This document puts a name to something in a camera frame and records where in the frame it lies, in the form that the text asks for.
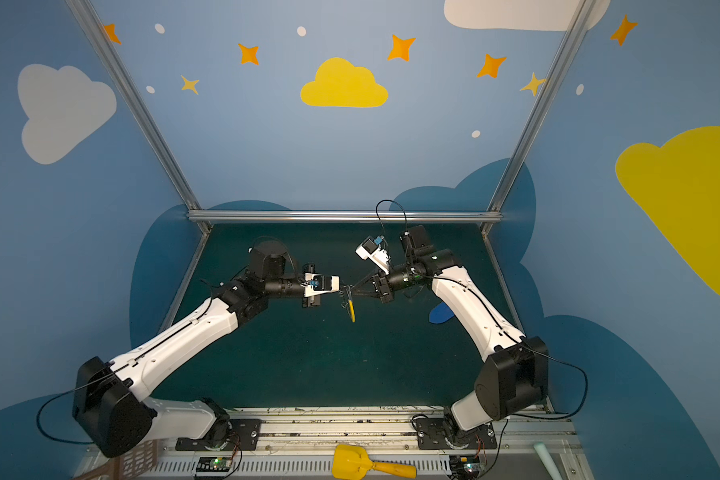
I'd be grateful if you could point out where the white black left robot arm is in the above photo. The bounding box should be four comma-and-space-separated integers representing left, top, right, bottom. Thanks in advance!
72, 240, 340, 458

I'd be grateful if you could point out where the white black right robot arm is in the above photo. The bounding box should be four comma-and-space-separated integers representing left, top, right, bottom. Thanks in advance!
356, 225, 549, 433

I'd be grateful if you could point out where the yellow plastic scoop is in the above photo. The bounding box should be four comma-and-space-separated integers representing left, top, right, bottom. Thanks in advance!
331, 444, 417, 480

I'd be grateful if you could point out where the left green circuit board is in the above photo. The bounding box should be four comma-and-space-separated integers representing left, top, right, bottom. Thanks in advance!
193, 456, 233, 479

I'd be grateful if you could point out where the green circuit board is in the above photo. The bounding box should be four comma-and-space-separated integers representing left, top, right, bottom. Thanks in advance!
193, 456, 233, 479
448, 456, 483, 480

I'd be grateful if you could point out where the right green circuit board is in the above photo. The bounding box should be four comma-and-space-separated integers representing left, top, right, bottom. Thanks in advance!
448, 456, 483, 480

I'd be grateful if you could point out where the brown slotted spatula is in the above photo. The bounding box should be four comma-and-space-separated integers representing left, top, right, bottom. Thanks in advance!
82, 440, 158, 479

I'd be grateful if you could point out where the pale teal tube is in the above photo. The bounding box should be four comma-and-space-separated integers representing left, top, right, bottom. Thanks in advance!
533, 442, 563, 480

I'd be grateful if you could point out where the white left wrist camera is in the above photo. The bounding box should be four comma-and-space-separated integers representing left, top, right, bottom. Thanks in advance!
304, 272, 340, 298

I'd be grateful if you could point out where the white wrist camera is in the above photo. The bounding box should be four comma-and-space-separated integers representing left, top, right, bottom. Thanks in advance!
304, 272, 340, 298
355, 235, 391, 275

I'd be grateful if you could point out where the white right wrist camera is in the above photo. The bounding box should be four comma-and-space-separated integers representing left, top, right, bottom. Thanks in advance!
355, 235, 391, 275

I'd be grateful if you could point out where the aluminium right frame post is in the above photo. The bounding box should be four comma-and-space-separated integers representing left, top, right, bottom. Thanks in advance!
481, 0, 597, 240

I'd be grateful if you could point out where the aluminium frame post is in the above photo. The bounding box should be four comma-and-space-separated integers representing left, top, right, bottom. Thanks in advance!
65, 0, 202, 213
481, 0, 597, 240

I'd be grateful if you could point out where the aluminium back frame rail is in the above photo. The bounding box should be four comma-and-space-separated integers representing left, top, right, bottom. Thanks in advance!
187, 210, 502, 224

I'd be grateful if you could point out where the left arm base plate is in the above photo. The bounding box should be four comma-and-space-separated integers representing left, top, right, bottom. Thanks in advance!
175, 418, 262, 452

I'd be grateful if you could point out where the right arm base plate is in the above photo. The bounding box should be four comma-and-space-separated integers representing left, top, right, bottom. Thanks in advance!
410, 414, 498, 450

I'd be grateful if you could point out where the grey slotted cable duct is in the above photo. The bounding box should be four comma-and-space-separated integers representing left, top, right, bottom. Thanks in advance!
139, 455, 449, 479

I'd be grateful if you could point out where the aluminium left frame post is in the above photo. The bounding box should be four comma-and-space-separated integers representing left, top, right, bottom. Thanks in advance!
65, 0, 202, 213

